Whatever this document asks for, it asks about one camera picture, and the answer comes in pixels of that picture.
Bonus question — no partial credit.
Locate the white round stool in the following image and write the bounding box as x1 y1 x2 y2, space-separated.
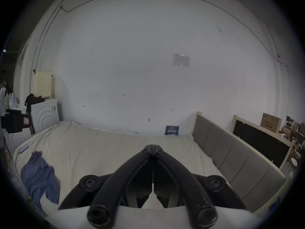
284 158 298 179

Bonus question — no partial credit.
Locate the black bundle of cloth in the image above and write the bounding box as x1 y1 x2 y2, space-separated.
25 94 46 111

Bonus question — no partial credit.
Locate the black panel in wooden frame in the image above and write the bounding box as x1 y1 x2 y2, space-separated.
230 115 296 170

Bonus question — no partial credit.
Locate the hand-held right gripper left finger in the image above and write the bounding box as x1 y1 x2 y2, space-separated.
58 144 153 228

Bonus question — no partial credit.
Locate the cream box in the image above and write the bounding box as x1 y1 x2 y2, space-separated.
33 72 53 99

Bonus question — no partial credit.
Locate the grey padded headboard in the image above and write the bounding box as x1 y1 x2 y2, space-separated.
192 115 286 213

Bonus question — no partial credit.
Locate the brown cardboard carton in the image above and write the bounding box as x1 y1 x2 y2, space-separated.
260 113 282 134

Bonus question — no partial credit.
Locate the black device on tripod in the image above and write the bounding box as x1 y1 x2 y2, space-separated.
1 109 32 134

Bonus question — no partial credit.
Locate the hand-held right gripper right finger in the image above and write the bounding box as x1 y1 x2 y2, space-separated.
152 144 247 229

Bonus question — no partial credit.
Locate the dark blue shirt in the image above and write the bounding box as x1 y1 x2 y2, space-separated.
20 151 60 214

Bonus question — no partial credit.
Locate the bed with beige sheet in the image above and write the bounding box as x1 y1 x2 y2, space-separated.
13 121 230 224

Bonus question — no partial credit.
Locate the small blue card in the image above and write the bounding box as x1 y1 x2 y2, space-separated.
165 125 180 135

